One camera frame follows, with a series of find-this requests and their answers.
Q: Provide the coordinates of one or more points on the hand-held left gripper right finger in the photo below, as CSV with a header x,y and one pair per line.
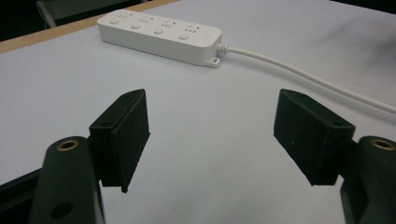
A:
x,y
311,137

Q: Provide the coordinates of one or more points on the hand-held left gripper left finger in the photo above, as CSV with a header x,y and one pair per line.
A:
x,y
120,140

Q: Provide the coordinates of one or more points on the white power strip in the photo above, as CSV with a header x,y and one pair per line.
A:
x,y
162,34

